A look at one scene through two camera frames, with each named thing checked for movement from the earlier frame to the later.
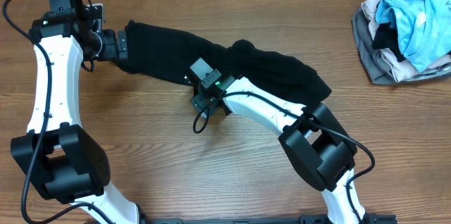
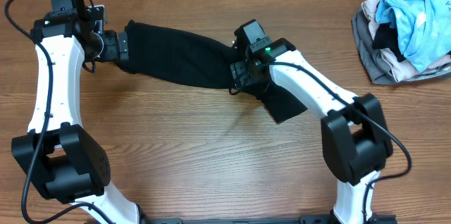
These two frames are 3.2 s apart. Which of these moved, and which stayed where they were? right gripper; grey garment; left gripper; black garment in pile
Moved: right gripper
Stayed: left gripper; grey garment; black garment in pile
